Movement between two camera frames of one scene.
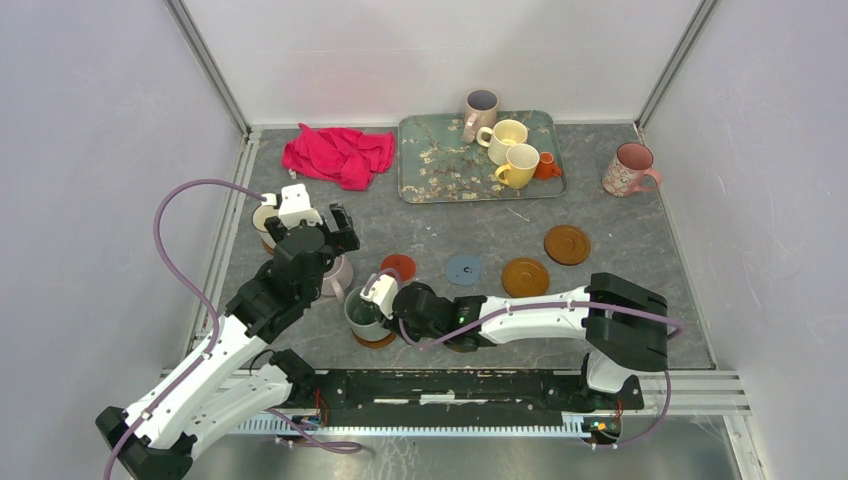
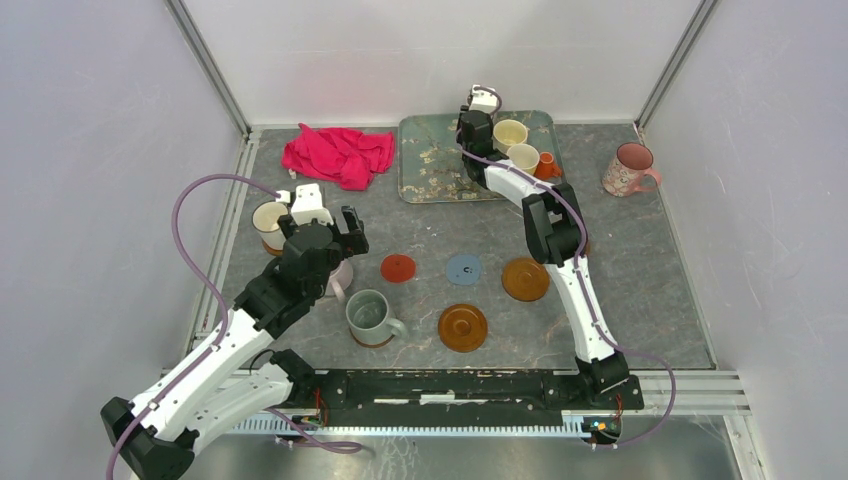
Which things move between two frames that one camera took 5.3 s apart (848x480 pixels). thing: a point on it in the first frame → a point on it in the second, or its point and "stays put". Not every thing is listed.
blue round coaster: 463,269 stays put
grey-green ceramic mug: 364,316 stays put
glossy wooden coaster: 525,278 stays put
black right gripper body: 417,335 → 489,119
